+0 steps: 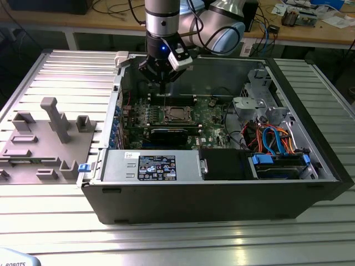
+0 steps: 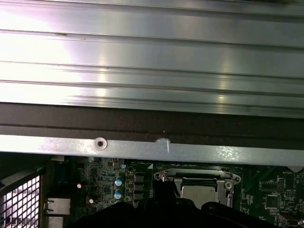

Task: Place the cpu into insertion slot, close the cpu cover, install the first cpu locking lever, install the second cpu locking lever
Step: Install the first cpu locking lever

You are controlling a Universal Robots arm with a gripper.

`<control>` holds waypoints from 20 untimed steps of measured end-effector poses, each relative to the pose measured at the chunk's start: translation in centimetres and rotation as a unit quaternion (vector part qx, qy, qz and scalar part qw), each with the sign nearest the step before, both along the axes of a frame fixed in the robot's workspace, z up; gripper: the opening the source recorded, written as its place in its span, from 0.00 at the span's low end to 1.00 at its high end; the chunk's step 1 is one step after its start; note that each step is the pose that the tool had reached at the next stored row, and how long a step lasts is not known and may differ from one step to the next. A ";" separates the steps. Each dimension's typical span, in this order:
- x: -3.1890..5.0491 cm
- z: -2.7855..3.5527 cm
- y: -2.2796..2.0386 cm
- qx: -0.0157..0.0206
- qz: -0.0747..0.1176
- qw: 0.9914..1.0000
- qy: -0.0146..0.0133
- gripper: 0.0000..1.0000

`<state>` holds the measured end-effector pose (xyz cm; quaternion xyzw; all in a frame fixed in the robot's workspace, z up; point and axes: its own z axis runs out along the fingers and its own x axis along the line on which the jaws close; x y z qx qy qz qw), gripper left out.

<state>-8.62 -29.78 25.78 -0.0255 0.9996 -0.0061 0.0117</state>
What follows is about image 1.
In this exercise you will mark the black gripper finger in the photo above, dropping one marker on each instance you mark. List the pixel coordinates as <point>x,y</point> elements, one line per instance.
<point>173,74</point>
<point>151,69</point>

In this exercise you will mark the metal locking lever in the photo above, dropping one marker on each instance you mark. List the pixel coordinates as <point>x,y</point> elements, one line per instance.
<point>164,102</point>

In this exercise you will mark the silver CPU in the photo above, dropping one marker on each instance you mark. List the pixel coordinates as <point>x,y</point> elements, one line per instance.
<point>178,113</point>

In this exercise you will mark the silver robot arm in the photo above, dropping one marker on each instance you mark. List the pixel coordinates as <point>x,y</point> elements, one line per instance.
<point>162,23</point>

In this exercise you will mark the black RAM slot bank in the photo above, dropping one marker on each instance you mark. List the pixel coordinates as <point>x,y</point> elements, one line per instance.
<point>177,101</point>
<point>138,127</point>

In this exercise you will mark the CPU socket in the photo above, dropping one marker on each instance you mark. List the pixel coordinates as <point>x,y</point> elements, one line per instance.
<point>166,115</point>

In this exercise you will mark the grey case latch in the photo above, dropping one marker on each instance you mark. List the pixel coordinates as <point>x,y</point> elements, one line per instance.
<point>122,58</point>

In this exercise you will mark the wooden workbench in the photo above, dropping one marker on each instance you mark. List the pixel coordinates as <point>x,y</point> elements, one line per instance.
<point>116,23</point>

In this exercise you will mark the black graphics card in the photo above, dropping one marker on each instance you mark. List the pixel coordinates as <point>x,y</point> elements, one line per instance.
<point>169,137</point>

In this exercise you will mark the green motherboard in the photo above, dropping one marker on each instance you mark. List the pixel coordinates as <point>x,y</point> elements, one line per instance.
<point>210,130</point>

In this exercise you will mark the grey metal drive cage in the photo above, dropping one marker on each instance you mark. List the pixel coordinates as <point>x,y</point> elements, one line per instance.
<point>258,76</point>

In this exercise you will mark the black tower box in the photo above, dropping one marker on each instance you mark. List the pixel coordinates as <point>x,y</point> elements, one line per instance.
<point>253,11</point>

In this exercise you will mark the grey power supply unit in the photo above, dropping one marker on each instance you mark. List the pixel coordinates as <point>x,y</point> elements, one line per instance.
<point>116,166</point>

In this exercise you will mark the black desktop box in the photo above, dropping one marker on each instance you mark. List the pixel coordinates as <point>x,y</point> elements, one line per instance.
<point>55,7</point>

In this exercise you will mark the black power adapter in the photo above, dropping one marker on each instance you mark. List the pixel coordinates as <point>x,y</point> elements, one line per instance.
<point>274,29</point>

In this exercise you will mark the blue case clip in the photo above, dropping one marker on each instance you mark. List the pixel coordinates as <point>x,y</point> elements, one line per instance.
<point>84,168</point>

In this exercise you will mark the hard disk in blue carrier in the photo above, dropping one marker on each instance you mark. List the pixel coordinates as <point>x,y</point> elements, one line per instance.
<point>263,159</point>

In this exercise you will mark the black PC case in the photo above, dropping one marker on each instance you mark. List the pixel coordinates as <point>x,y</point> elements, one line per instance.
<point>194,202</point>

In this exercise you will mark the brown copper heatsink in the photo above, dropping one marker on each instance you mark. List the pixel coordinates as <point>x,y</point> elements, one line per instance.
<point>289,18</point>

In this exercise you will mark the grey parts rack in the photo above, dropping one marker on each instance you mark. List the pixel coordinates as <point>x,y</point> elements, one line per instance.
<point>41,149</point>

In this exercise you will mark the grey metal drive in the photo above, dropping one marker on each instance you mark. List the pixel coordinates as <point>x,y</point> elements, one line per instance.
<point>308,19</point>

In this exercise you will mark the blue cardboard box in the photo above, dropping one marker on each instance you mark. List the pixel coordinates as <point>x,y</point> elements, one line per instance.
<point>327,3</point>

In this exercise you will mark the white paper sheets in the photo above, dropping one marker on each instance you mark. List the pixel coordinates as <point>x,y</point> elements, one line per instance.
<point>338,21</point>

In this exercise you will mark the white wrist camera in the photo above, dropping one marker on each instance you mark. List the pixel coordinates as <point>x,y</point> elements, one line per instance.
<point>180,63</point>

